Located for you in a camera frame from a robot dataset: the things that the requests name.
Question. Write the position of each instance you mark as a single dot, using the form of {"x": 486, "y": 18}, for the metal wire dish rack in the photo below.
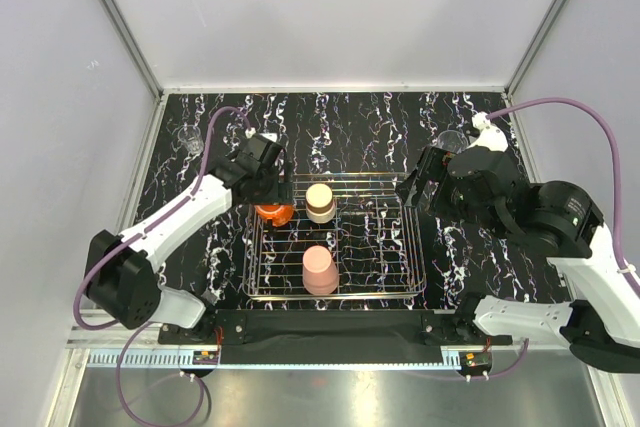
{"x": 374, "y": 241}

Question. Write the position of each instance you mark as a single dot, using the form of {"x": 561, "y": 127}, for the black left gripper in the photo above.
{"x": 281, "y": 193}

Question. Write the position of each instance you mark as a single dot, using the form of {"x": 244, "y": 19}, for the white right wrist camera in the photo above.
{"x": 490, "y": 136}

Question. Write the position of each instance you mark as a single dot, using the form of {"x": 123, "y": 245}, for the orange translucent plastic cup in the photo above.
{"x": 277, "y": 215}

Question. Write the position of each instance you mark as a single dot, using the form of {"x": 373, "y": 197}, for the black marbled table mat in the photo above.
{"x": 335, "y": 133}

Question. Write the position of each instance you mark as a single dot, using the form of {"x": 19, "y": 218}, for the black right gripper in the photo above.
{"x": 410, "y": 190}

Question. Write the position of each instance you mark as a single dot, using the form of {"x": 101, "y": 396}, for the pink plastic cup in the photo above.
{"x": 320, "y": 274}

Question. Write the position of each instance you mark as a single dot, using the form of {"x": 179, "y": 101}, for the large clear glass cup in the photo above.
{"x": 452, "y": 141}

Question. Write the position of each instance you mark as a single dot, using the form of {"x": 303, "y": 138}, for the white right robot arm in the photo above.
{"x": 556, "y": 220}

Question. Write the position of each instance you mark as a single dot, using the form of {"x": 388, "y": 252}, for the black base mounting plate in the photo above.
{"x": 314, "y": 337}

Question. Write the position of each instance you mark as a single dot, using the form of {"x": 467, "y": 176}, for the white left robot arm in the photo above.
{"x": 121, "y": 275}

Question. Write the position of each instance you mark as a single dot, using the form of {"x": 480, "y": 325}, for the small clear glass cup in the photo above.
{"x": 191, "y": 139}

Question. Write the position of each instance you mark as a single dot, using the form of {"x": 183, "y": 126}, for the beige brown ceramic cup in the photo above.
{"x": 320, "y": 203}

